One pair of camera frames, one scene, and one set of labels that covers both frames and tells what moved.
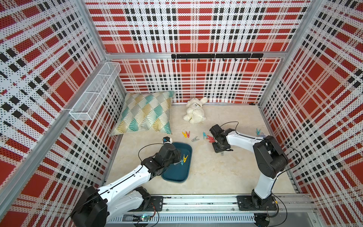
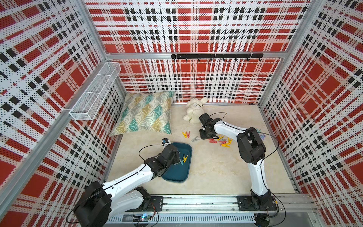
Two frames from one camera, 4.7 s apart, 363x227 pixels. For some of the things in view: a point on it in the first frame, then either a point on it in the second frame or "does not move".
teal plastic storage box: (178, 173) does not move
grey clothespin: (194, 139) does not move
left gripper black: (177, 156) does not move
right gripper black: (216, 149) → (203, 136)
